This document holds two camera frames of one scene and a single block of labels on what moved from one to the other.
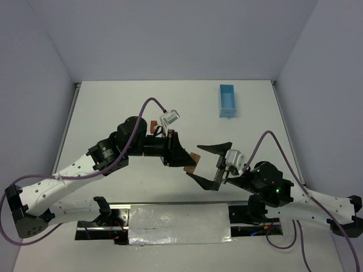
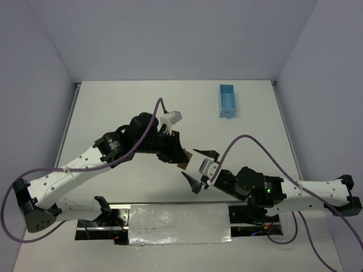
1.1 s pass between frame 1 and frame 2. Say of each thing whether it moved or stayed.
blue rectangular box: stayed
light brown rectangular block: moved
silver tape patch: stayed
